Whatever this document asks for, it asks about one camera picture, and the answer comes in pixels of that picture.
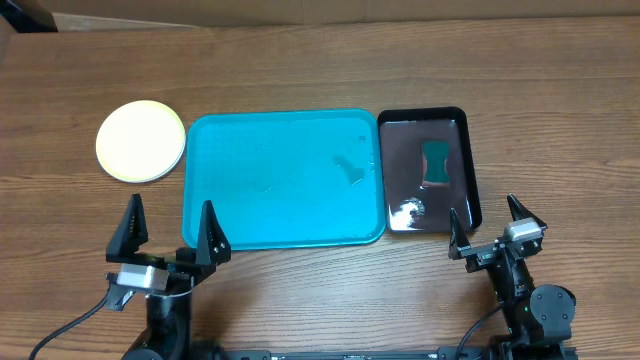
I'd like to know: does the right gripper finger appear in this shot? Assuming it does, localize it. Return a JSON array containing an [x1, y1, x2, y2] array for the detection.
[[507, 193, 548, 230], [448, 208, 471, 260]]

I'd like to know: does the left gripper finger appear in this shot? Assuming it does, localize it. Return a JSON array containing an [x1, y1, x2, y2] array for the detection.
[[106, 194, 149, 260], [195, 200, 231, 265]]

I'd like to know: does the green scrubbing sponge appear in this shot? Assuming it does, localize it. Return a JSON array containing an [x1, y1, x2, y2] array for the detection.
[[421, 141, 450, 187]]

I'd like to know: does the yellow plate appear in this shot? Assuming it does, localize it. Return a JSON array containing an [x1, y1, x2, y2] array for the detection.
[[95, 100, 187, 177]]

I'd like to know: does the light blue plate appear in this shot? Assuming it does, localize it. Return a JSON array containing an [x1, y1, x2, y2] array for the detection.
[[110, 150, 186, 184]]

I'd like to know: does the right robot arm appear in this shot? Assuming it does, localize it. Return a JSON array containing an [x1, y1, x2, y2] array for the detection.
[[448, 194, 577, 359]]

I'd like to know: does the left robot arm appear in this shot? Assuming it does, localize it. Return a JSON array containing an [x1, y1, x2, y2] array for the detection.
[[105, 194, 231, 359]]

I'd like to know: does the black water tray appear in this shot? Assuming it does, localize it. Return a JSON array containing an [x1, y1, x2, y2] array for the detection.
[[378, 106, 483, 233]]

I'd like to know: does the teal plastic tray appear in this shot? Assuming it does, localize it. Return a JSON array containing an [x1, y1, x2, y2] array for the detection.
[[182, 109, 386, 251]]

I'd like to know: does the dark object top-left corner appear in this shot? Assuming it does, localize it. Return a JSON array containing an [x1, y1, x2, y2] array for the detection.
[[1, 0, 57, 33]]

